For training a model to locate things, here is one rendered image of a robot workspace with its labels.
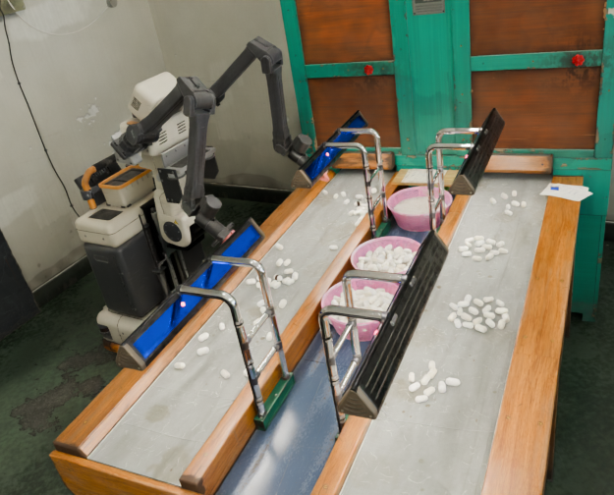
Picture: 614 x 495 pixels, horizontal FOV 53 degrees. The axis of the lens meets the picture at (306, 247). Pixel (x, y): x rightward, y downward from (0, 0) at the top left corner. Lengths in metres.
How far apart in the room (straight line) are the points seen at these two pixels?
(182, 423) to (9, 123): 2.53
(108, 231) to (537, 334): 1.85
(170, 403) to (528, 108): 1.79
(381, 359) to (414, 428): 0.38
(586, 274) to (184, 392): 1.92
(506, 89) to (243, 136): 2.31
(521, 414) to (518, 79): 1.48
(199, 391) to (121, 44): 3.04
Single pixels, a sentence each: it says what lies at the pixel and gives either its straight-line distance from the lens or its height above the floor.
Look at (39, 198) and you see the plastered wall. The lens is 4.03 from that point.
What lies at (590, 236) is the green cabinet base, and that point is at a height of 0.46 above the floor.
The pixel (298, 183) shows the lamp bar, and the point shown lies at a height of 1.06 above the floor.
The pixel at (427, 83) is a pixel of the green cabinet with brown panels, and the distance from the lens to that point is 2.72.
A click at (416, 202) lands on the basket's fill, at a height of 0.73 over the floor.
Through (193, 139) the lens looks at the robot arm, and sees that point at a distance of 2.18.
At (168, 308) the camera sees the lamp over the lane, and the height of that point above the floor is 1.10.
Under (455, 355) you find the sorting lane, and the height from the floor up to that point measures 0.74.
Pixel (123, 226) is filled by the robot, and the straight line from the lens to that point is 2.88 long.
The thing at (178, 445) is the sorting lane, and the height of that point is 0.74.
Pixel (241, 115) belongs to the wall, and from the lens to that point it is 4.43.
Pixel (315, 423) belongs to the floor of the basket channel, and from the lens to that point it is 1.74.
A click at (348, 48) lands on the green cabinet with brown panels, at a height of 1.33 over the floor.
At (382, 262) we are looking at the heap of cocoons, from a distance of 2.23.
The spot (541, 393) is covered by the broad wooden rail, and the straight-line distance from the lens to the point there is 1.67.
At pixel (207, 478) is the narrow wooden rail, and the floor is 0.74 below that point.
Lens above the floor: 1.91
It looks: 29 degrees down
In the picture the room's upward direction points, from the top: 10 degrees counter-clockwise
